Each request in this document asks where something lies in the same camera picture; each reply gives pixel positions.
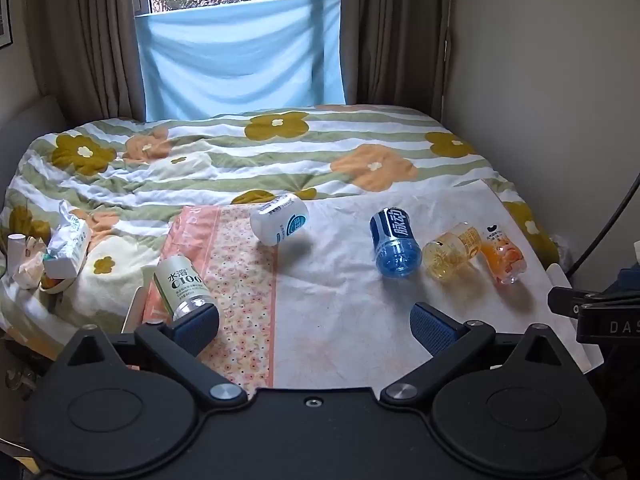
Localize clear C100 bottle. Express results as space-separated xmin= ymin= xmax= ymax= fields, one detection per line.
xmin=152 ymin=254 xmax=216 ymax=322

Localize light blue window cloth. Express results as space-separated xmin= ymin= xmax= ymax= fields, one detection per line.
xmin=134 ymin=0 xmax=347 ymax=122

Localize framed wall picture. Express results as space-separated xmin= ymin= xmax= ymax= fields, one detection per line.
xmin=0 ymin=0 xmax=14 ymax=50

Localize grey headboard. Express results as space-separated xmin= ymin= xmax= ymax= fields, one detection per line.
xmin=0 ymin=94 xmax=67 ymax=181

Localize black cable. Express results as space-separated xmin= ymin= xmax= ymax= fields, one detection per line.
xmin=574 ymin=170 xmax=640 ymax=273

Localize orange drink bottle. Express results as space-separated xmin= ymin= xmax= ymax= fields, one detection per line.
xmin=480 ymin=224 xmax=527 ymax=285

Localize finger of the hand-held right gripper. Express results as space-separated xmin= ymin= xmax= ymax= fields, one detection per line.
xmin=547 ymin=286 xmax=585 ymax=318

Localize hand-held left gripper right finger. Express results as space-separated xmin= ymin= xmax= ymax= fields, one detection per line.
xmin=379 ymin=302 xmax=585 ymax=407

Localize white cloth with pink border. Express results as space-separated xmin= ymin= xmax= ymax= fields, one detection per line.
xmin=142 ymin=178 xmax=590 ymax=391

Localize white tissue pack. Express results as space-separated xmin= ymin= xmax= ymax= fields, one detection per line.
xmin=42 ymin=200 xmax=92 ymax=279

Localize small white bottle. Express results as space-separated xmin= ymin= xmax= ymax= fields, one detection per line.
xmin=7 ymin=233 xmax=29 ymax=277

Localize floral striped blanket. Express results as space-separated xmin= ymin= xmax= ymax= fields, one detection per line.
xmin=0 ymin=104 xmax=562 ymax=361

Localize blue drink bottle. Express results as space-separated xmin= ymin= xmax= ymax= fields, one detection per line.
xmin=369 ymin=207 xmax=422 ymax=279

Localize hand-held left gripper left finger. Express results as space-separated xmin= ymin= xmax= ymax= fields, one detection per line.
xmin=54 ymin=304 xmax=249 ymax=410

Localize brown curtain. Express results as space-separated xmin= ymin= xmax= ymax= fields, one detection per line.
xmin=22 ymin=0 xmax=147 ymax=128
xmin=341 ymin=0 xmax=457 ymax=120

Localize crumpled white tissue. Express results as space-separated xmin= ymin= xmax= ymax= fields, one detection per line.
xmin=9 ymin=249 xmax=47 ymax=289

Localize yellow drink bottle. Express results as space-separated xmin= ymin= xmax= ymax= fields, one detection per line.
xmin=422 ymin=222 xmax=483 ymax=281

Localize white board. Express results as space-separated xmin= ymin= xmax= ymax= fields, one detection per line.
xmin=121 ymin=263 xmax=607 ymax=374

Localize white cup with blue label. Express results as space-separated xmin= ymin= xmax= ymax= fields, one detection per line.
xmin=249 ymin=192 xmax=310 ymax=247

